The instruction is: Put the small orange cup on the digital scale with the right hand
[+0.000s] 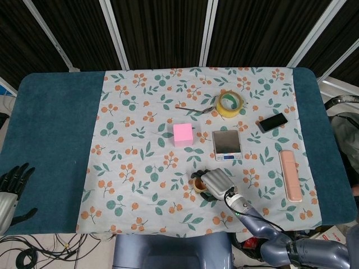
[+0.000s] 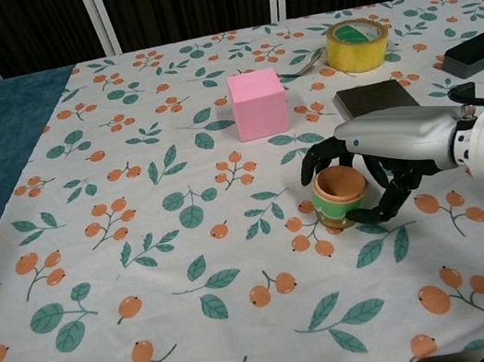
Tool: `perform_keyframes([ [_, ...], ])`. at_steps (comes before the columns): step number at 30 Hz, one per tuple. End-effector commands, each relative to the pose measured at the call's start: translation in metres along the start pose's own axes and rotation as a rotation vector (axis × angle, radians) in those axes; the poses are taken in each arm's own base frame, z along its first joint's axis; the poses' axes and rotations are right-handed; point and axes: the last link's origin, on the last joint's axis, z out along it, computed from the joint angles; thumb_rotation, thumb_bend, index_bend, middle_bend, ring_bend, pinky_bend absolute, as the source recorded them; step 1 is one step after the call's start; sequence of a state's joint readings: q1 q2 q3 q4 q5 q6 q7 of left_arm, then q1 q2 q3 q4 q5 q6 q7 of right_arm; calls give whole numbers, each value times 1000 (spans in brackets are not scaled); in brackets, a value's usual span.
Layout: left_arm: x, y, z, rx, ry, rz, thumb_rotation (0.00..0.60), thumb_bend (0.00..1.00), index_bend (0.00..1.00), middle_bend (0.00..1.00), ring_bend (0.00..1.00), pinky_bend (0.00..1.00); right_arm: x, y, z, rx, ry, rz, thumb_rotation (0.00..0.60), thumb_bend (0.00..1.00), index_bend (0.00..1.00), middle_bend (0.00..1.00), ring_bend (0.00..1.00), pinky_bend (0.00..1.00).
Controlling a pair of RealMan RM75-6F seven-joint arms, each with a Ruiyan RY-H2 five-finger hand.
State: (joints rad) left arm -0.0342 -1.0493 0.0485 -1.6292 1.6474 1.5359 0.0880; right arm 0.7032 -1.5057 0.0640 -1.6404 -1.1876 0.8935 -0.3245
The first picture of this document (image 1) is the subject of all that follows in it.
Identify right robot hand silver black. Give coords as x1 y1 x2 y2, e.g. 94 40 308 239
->
190 168 239 203

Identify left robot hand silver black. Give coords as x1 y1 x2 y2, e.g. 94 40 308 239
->
0 163 38 235

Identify digital kitchen scale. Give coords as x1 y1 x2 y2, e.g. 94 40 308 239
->
211 129 243 161

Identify pink cube block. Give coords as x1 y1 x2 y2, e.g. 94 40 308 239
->
172 123 195 147

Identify small red object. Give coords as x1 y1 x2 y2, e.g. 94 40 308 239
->
243 238 258 251

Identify yellow tape roll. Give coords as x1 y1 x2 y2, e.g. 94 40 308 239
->
215 90 247 119

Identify pink long case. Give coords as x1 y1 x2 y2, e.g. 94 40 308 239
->
279 150 303 203

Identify thin dark stick tool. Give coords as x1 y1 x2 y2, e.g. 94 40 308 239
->
175 105 217 115

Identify black smartphone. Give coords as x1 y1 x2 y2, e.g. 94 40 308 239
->
257 112 289 133

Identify blue-grey robot torso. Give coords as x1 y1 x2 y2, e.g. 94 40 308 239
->
112 231 235 269

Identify floral print tablecloth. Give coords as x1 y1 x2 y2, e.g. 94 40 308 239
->
76 66 323 235

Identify teal table cover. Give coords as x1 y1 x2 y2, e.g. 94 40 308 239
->
0 67 355 236

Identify white printed box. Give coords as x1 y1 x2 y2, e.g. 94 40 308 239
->
319 225 349 242

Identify grey fabric chair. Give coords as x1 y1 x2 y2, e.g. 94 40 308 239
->
324 95 359 197

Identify black screen white frames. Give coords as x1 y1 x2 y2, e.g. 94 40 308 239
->
0 0 359 98

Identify black floor cables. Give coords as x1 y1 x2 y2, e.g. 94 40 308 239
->
0 233 114 269

